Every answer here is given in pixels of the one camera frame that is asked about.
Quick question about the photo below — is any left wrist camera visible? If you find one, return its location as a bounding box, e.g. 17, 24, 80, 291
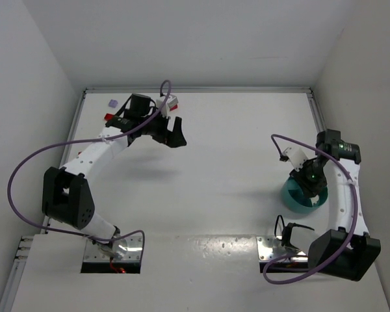
155, 95, 179, 117

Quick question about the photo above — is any red lego brick left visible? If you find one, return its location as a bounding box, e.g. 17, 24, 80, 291
104, 113, 116, 121

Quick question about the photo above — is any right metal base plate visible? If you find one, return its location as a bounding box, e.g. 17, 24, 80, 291
256, 236, 307, 263

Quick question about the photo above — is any lilac lego brick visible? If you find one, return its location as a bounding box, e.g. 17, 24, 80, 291
108, 99, 118, 108

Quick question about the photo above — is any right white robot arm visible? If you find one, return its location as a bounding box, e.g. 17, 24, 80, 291
279, 129, 381, 281

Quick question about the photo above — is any teal divided round container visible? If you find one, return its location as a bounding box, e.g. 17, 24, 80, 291
281, 177, 328, 215

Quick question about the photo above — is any metal base plate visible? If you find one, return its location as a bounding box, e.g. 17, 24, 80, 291
256, 236, 307, 263
83, 235, 143, 263

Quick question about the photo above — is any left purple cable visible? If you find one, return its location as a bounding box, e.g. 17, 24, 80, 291
6, 79, 173, 244

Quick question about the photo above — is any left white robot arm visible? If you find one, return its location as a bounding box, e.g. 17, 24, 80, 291
42, 94, 187, 258

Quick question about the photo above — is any beige lego brick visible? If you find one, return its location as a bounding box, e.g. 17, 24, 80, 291
311, 195, 320, 207

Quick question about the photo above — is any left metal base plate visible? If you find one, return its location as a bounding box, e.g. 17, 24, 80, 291
83, 235, 143, 263

